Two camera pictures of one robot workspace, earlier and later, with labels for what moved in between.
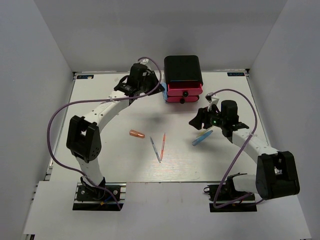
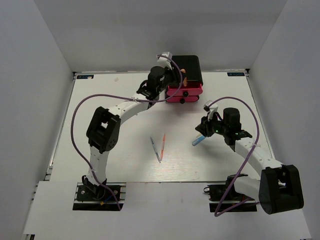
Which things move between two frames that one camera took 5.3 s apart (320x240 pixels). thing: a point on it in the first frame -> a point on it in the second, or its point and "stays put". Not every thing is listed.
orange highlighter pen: (163, 146) stays put
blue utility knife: (202, 137) stays put
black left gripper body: (149, 83) -> (171, 78)
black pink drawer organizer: (183, 74) stays put
